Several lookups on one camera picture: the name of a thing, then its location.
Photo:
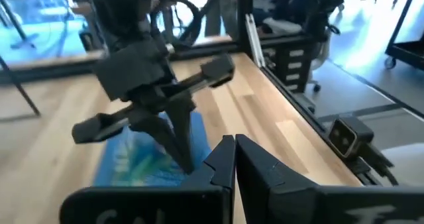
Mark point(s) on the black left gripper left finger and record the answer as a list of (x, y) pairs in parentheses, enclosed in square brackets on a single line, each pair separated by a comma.
[(165, 204)]

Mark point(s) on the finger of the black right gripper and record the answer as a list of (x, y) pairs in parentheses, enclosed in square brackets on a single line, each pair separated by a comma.
[(155, 134), (183, 128)]

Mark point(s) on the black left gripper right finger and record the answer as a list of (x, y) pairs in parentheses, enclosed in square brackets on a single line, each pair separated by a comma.
[(298, 201)]

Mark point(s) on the blue plastic pencil case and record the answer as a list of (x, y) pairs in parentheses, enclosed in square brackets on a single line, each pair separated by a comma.
[(139, 164)]

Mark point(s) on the black drawer cabinet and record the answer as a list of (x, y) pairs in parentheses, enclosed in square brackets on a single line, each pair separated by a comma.
[(295, 66)]

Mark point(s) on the black wheeled cart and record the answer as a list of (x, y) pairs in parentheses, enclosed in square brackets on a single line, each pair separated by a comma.
[(405, 48)]

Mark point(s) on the black table-level camera box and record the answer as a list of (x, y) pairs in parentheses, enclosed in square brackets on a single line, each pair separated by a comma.
[(348, 138)]

